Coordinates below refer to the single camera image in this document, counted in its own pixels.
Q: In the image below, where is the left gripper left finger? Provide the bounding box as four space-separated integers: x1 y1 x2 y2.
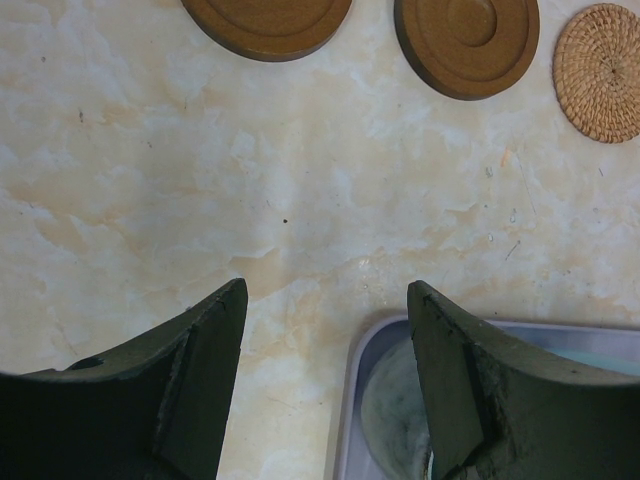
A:
1 278 248 479

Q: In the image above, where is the brown wooden coaster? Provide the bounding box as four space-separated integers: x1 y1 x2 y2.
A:
394 0 540 101
182 0 352 62

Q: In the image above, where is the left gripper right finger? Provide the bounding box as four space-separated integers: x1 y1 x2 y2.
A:
407 281 639 479

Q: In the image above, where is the lavender plastic tray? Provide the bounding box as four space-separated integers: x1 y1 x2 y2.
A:
325 312 639 479

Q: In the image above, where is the middle woven rattan coaster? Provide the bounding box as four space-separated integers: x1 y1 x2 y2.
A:
552 3 639 144

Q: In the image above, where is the leftmost brown wooden coaster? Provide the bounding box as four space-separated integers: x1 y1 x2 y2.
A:
182 0 352 62

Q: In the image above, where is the grey-green ceramic mug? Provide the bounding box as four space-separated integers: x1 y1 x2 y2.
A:
361 339 434 479

